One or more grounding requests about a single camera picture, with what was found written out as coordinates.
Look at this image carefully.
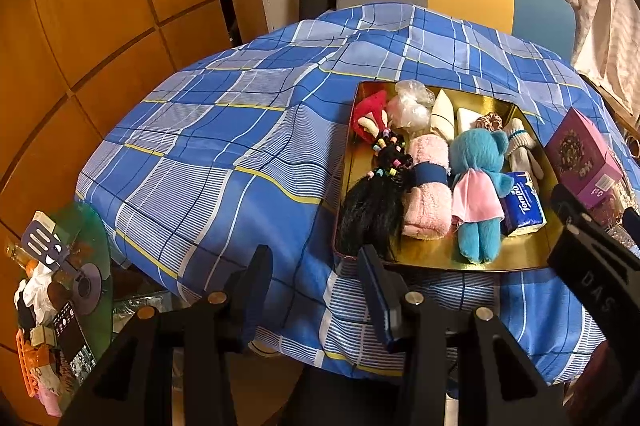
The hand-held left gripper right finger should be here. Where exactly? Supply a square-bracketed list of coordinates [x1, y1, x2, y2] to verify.
[357, 244, 571, 426]

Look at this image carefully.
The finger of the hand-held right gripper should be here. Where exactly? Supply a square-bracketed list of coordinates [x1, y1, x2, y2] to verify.
[549, 183, 601, 237]
[621, 208, 640, 249]

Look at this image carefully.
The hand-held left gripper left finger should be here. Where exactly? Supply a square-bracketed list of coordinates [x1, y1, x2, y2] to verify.
[59, 244, 273, 426]

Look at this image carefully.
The blue tissue pack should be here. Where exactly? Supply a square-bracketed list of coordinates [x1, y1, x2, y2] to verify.
[500, 171, 547, 237]

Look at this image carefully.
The gold metal tin tray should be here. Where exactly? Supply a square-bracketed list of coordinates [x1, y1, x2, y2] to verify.
[332, 81, 566, 274]

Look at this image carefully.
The white knitted doll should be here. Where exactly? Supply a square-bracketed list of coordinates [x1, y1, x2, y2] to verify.
[505, 117, 548, 182]

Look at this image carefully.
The pink towel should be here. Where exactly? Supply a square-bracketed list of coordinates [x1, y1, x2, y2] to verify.
[401, 133, 452, 241]

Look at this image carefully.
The blue teddy bear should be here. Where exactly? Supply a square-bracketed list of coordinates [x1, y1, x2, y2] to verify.
[448, 128, 512, 264]

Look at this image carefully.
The brown satin scrunchie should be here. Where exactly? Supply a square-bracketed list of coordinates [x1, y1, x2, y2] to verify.
[474, 113, 506, 134]

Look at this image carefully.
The white plastic bag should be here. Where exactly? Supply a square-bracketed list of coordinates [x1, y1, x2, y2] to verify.
[387, 79, 436, 129]

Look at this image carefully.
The ornate silver tissue box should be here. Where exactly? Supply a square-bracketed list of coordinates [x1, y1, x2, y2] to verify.
[595, 181, 640, 252]

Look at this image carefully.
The purple cardboard box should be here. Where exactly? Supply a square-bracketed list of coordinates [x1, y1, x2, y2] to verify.
[544, 107, 625, 210]

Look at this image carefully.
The blue plaid bed sheet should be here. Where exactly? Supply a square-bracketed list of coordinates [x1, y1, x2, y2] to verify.
[74, 2, 636, 384]

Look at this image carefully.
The round green glass table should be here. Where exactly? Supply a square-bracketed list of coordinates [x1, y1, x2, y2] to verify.
[10, 201, 113, 417]

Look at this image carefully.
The dark phone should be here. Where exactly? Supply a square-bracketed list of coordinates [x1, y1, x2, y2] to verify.
[50, 301, 98, 387]

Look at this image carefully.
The slotted blue spatula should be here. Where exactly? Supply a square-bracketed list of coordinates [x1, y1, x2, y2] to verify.
[21, 211, 71, 272]

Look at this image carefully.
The crumpled white paper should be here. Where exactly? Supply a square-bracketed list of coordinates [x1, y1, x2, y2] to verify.
[14, 273, 56, 327]

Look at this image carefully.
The orange plastic basket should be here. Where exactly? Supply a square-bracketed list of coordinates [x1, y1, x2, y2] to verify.
[17, 328, 51, 399]

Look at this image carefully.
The wooden wardrobe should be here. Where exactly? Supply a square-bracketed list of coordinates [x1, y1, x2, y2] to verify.
[0, 0, 271, 412]

